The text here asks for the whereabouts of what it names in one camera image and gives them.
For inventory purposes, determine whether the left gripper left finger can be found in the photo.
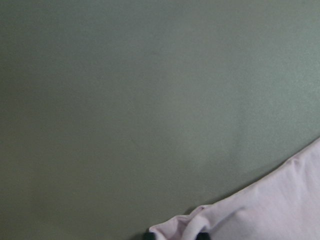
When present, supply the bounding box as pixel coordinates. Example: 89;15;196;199
142;232;156;240

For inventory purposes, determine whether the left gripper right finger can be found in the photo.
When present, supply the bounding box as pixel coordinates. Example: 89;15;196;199
196;232;210;240

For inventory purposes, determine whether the pink Snoopy t-shirt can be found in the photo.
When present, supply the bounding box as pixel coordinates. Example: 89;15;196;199
149;140;320;240

